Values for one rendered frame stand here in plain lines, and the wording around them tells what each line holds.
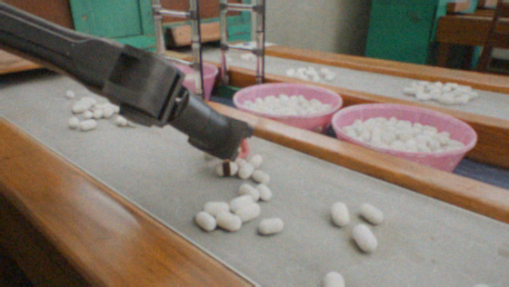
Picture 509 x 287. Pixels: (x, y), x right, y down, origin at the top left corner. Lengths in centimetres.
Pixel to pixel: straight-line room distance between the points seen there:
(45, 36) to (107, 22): 95
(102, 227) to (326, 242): 27
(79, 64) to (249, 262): 30
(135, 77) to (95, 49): 6
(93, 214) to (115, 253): 9
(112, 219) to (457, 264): 41
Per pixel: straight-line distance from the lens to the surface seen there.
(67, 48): 48
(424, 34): 327
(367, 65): 134
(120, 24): 146
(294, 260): 45
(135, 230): 47
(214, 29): 166
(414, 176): 61
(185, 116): 50
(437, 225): 56
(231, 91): 120
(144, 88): 45
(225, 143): 56
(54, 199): 57
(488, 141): 91
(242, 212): 49
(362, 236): 47
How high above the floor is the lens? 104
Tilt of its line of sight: 24 degrees down
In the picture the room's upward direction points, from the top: straight up
